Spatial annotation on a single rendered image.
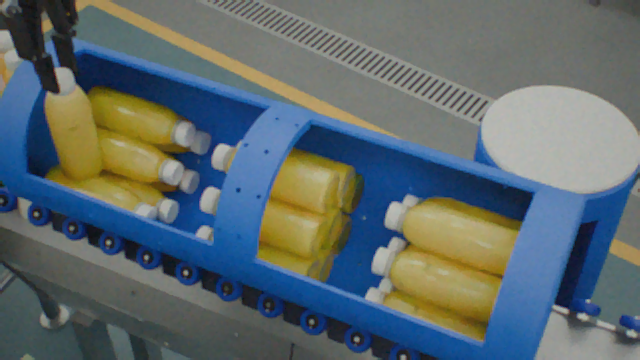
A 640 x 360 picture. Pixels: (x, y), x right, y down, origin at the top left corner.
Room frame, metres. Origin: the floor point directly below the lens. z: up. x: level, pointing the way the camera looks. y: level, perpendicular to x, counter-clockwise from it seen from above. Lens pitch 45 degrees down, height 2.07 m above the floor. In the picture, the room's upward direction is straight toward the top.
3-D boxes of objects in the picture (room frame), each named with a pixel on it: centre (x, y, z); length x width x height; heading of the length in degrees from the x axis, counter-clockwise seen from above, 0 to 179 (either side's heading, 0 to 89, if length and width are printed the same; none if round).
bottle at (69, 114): (1.01, 0.39, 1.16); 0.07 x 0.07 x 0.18
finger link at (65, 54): (1.03, 0.38, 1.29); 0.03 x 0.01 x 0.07; 65
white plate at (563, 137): (1.13, -0.42, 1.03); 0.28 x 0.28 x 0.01
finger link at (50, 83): (0.99, 0.40, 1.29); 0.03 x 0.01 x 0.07; 65
